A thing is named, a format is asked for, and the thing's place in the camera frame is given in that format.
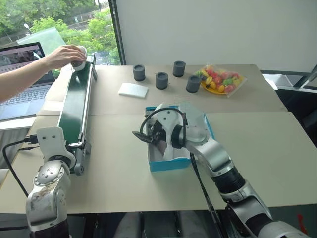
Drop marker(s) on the grey open laptop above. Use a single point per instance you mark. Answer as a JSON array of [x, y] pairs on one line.
[[22, 99]]

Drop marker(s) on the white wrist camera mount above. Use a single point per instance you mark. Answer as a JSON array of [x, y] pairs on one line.
[[168, 119], [49, 146]]

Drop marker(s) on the person's bare hand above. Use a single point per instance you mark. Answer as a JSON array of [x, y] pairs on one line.
[[64, 55]]

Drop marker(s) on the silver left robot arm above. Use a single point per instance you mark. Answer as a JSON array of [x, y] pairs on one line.
[[47, 193]]

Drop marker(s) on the blue shoebox with lid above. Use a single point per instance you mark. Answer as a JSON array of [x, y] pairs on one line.
[[168, 166]]

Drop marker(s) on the pale green translucent panel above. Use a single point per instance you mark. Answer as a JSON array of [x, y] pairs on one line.
[[47, 38]]

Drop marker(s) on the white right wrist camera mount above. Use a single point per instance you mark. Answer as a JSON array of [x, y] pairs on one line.
[[168, 119]]

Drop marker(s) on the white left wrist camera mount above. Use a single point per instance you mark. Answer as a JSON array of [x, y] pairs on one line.
[[49, 146]]

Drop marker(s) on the person's bare forearm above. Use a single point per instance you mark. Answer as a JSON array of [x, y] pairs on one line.
[[19, 79]]

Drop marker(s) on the white rectangular sponge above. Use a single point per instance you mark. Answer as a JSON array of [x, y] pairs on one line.
[[133, 90]]

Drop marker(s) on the dark grey cylinder cup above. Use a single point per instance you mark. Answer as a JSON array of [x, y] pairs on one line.
[[161, 81], [193, 84], [179, 69], [139, 73]]

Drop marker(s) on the silver metal bar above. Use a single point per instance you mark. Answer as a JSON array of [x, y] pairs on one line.
[[307, 77]]

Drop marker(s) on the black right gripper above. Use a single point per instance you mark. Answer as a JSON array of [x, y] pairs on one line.
[[156, 131]]

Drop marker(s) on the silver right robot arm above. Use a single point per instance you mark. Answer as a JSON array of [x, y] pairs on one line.
[[213, 153]]

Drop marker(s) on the clear bag of toy fruit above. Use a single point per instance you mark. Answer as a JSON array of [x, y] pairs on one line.
[[223, 79]]

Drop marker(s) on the yellow plate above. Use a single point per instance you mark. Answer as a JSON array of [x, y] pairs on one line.
[[213, 90]]

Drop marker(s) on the green conveyor belt silver frame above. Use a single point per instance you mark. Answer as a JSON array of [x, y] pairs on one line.
[[74, 106]]

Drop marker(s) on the black window frame post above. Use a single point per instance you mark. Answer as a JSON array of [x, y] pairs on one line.
[[117, 29]]

